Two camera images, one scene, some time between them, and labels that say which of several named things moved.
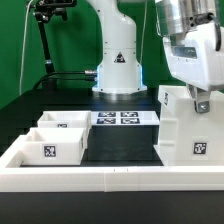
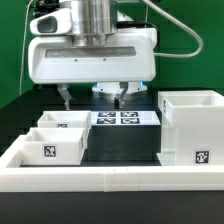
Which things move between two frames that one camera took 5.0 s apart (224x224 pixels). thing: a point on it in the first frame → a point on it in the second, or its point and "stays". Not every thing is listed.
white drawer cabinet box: x=188 y=138 stays
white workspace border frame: x=104 y=179 stays
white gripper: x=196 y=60 → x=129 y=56
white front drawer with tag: x=54 y=146 stays
